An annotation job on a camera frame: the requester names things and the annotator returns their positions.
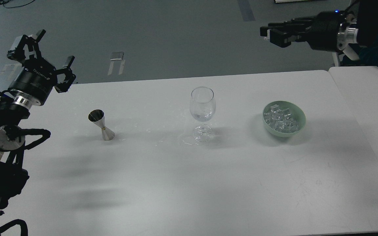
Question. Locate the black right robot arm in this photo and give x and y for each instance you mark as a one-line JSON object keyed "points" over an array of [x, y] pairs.
{"points": [[352, 31]]}

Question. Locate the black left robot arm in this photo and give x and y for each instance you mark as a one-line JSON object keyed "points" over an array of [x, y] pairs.
{"points": [[14, 141]]}

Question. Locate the clear wine glass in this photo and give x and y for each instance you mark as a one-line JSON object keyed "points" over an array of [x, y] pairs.
{"points": [[202, 108]]}

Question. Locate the green bowl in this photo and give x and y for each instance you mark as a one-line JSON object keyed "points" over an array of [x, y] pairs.
{"points": [[298, 113]]}

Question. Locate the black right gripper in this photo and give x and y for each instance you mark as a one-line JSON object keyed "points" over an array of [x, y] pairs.
{"points": [[321, 34]]}

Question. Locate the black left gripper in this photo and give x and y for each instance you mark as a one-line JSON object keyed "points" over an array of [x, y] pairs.
{"points": [[38, 77]]}

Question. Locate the steel double jigger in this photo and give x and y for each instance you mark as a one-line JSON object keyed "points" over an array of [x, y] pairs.
{"points": [[97, 117]]}

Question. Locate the white office chair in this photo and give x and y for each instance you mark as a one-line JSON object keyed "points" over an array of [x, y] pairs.
{"points": [[346, 57]]}

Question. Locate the clear ice cubes pile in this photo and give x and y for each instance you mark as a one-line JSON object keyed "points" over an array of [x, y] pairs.
{"points": [[281, 119]]}

